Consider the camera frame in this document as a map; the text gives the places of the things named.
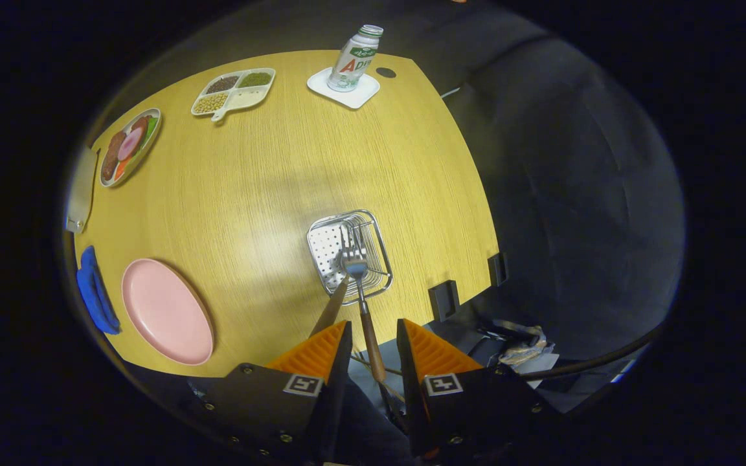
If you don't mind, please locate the pink ham slice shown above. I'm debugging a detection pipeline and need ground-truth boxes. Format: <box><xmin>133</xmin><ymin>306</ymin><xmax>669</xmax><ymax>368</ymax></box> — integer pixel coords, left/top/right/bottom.
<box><xmin>118</xmin><ymin>127</ymin><xmax>144</xmax><ymax>161</ymax></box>

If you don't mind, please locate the black table clamp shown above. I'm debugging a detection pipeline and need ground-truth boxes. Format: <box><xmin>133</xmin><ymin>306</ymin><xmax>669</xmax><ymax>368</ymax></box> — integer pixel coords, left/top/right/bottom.
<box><xmin>488</xmin><ymin>252</ymin><xmax>508</xmax><ymax>287</ymax></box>
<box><xmin>428</xmin><ymin>280</ymin><xmax>459</xmax><ymax>322</ymax></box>

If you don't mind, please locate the metal wire cutlery basket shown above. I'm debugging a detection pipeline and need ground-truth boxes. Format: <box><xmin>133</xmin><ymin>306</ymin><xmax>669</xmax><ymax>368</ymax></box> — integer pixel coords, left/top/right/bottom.
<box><xmin>306</xmin><ymin>209</ymin><xmax>393</xmax><ymax>306</ymax></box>

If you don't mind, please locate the white square coaster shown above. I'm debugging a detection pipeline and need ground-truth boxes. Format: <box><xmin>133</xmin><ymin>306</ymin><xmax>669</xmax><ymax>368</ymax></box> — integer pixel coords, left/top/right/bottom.
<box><xmin>307</xmin><ymin>67</ymin><xmax>381</xmax><ymax>109</ymax></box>

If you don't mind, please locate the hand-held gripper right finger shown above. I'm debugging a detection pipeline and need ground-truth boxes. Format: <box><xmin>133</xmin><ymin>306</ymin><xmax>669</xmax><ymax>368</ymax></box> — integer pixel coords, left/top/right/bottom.
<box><xmin>397</xmin><ymin>318</ymin><xmax>558</xmax><ymax>460</ymax></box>

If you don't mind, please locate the wooden-handled metal spoon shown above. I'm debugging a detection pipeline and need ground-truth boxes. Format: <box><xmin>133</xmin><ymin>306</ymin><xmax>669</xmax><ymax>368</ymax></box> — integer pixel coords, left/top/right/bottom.
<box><xmin>310</xmin><ymin>278</ymin><xmax>350</xmax><ymax>338</ymax></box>

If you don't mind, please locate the white divided seasoning tray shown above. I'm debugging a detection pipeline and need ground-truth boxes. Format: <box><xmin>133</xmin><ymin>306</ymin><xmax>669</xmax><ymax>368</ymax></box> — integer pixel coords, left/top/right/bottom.
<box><xmin>191</xmin><ymin>67</ymin><xmax>277</xmax><ymax>122</ymax></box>

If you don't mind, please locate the pink round plate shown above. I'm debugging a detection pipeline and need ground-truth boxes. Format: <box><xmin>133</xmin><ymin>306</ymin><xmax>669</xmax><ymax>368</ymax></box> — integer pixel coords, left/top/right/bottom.
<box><xmin>120</xmin><ymin>258</ymin><xmax>215</xmax><ymax>366</ymax></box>

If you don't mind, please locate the wooden-handled metal fork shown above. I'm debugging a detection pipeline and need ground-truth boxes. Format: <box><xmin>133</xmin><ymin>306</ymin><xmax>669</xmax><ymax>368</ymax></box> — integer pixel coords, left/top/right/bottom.
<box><xmin>339</xmin><ymin>227</ymin><xmax>388</xmax><ymax>384</ymax></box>

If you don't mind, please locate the white toaster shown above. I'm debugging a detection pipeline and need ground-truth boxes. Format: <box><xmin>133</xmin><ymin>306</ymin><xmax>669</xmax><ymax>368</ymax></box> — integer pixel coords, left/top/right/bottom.
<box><xmin>65</xmin><ymin>147</ymin><xmax>99</xmax><ymax>234</ymax></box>

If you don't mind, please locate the large brown steak piece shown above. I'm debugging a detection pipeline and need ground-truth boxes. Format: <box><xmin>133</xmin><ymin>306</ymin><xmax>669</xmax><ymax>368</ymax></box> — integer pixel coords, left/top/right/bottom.
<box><xmin>101</xmin><ymin>131</ymin><xmax>126</xmax><ymax>182</ymax></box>

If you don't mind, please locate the black cable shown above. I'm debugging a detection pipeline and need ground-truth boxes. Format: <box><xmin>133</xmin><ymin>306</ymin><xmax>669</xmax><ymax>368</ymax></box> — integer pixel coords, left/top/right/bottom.
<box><xmin>522</xmin><ymin>324</ymin><xmax>665</xmax><ymax>380</ymax></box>

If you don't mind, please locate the blue towel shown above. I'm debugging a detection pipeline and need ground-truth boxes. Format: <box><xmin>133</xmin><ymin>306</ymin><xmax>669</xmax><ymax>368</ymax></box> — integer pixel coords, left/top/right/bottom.
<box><xmin>76</xmin><ymin>246</ymin><xmax>121</xmax><ymax>335</ymax></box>

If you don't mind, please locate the white plastic drink bottle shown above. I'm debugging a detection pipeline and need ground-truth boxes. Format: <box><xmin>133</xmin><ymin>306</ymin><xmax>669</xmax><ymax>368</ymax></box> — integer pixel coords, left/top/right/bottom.
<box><xmin>327</xmin><ymin>25</ymin><xmax>385</xmax><ymax>92</ymax></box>

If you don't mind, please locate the white oval food plate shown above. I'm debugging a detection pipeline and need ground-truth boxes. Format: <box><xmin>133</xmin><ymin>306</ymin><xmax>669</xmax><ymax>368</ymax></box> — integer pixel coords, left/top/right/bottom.
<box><xmin>98</xmin><ymin>107</ymin><xmax>162</xmax><ymax>188</ymax></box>

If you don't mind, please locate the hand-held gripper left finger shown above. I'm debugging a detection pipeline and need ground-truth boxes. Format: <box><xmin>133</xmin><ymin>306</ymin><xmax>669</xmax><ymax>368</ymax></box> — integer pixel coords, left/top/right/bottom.
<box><xmin>195</xmin><ymin>322</ymin><xmax>353</xmax><ymax>463</ymax></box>

